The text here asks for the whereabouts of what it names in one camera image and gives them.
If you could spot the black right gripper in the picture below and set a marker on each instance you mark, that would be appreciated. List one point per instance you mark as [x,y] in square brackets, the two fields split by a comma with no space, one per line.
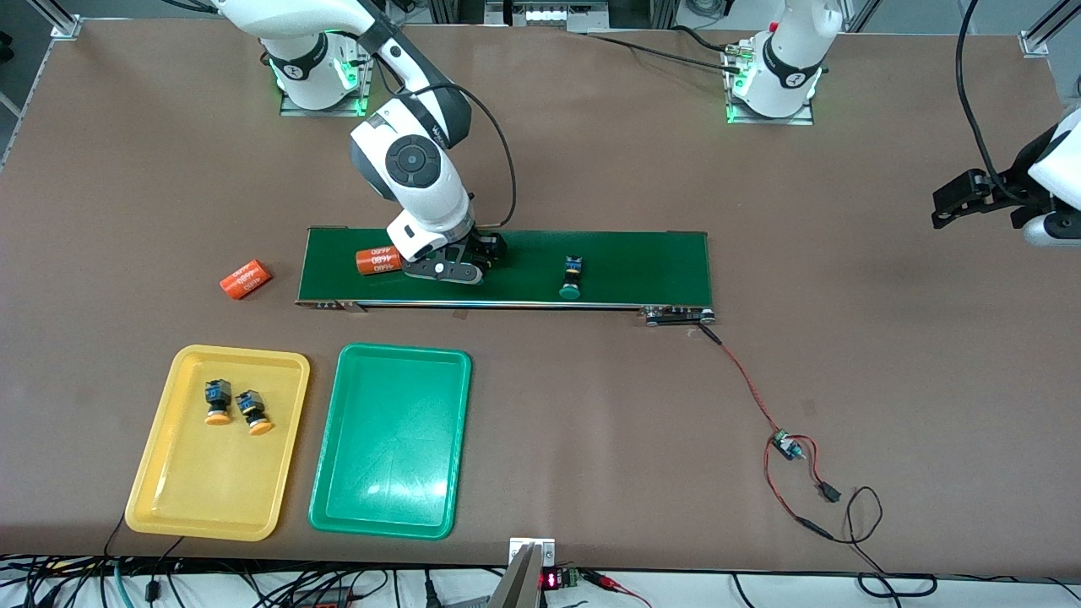
[488,246]

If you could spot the yellow plastic tray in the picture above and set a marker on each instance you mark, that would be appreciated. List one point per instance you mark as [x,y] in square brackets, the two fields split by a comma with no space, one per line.
[203,490]

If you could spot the red digit display module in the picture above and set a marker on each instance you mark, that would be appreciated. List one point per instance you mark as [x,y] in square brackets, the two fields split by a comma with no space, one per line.
[553,580]

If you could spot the green conveyor belt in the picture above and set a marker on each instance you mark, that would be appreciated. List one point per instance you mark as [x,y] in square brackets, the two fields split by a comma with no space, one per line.
[642,266]

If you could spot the white background device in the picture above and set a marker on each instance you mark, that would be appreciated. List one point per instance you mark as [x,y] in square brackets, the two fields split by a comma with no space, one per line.
[540,15]

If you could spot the red clip lead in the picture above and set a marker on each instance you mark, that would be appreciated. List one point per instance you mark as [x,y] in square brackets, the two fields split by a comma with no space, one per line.
[604,580]

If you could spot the small speed controller board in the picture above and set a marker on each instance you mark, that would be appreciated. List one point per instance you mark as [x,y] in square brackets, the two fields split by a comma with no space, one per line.
[785,443]

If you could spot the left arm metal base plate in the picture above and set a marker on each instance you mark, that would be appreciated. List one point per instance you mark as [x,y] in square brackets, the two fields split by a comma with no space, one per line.
[773,121]

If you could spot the yellow mushroom push button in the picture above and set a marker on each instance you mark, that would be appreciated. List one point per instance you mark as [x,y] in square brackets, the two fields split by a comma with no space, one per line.
[218,401]
[253,412]

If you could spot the orange cylinder with white print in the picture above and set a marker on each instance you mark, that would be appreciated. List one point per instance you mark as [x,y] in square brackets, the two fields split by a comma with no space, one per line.
[377,260]
[245,279]

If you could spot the power strip with orange switch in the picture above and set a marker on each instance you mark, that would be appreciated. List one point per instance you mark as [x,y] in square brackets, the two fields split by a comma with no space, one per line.
[325,599]

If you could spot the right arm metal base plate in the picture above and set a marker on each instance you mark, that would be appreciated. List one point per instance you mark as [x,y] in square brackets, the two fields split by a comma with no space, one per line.
[368,84]

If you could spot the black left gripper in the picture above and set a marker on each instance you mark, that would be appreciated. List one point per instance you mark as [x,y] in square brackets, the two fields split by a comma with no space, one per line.
[1007,191]

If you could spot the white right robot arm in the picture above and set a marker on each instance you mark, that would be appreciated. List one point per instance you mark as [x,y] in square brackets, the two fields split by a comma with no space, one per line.
[414,169]

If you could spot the aluminium frame profile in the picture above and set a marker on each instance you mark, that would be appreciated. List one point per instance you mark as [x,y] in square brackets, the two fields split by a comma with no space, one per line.
[66,29]
[1034,42]

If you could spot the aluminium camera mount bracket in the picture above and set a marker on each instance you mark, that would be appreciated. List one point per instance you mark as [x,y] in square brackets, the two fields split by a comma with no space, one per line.
[528,583]

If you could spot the green mushroom push button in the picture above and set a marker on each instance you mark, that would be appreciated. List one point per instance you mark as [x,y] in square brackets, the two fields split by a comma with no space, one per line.
[572,279]

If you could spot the green plastic tray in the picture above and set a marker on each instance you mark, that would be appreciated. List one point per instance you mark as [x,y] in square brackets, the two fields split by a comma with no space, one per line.
[388,439]

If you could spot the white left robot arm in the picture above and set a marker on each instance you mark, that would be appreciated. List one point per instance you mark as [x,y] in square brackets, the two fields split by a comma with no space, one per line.
[781,67]

